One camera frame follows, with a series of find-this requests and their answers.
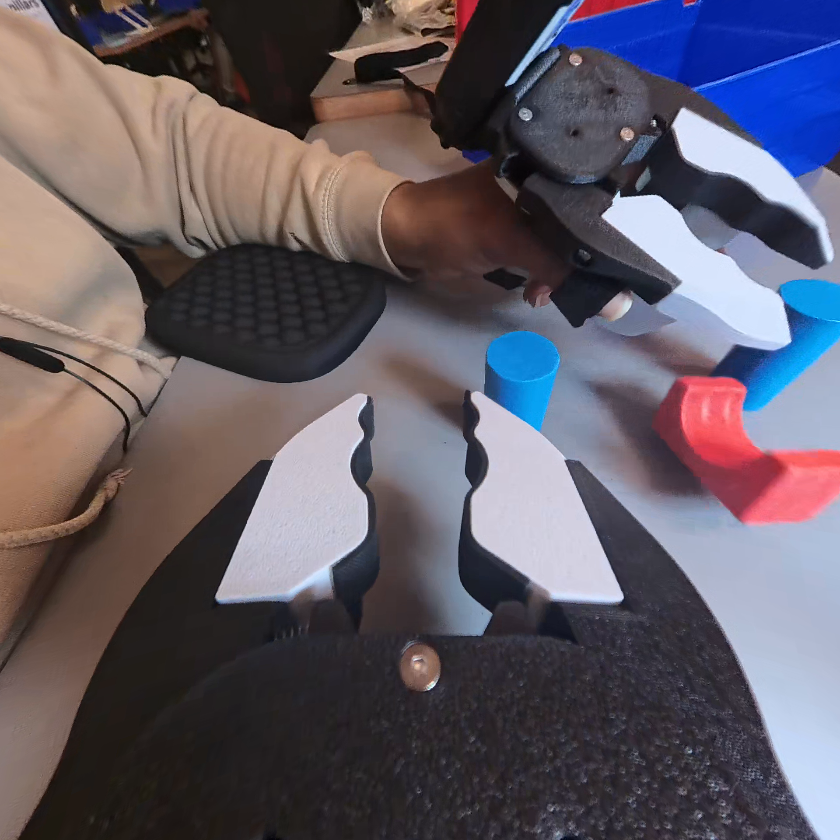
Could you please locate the red arch block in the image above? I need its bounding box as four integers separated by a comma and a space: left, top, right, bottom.
651, 375, 840, 526

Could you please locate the beige hoodie drawstring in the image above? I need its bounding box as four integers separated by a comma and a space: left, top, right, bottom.
0, 302, 177, 551

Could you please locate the person's left forearm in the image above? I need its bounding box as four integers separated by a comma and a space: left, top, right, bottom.
0, 7, 417, 283

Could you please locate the black padded armrest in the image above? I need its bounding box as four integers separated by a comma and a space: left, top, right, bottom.
146, 243, 388, 383

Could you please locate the beige hoodie torso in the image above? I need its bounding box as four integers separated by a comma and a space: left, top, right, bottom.
0, 154, 178, 664

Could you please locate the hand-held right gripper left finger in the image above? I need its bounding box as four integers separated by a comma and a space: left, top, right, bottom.
215, 394, 381, 627

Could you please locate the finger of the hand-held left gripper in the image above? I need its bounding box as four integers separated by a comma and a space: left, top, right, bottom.
645, 107, 836, 271
600, 193, 793, 352

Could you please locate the person's left hand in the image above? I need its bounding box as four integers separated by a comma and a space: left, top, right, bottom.
381, 161, 573, 309

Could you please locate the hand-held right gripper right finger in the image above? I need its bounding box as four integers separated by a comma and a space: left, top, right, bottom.
458, 390, 624, 610

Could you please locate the thick wooden slab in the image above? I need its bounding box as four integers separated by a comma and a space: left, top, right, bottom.
310, 82, 435, 124

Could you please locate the black earphone cable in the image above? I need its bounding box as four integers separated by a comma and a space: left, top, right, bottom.
0, 336, 149, 454

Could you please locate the blue plastic bin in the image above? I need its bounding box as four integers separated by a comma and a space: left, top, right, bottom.
462, 0, 840, 179

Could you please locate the blue wooden cylinder block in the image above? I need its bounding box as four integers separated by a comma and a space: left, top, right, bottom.
484, 330, 560, 434
712, 279, 840, 412

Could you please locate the black strap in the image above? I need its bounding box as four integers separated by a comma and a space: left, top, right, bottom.
341, 41, 451, 86

